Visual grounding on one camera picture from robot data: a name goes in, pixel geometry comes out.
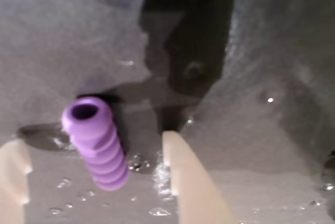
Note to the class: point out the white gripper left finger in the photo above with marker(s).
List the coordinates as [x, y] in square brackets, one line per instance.
[11, 182]

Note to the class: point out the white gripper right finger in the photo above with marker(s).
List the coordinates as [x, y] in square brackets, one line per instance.
[193, 187]

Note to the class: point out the grey glossy table mat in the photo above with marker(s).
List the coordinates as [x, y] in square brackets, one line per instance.
[261, 143]

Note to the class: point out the purple ribbed pen grip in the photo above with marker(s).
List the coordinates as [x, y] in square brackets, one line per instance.
[102, 145]

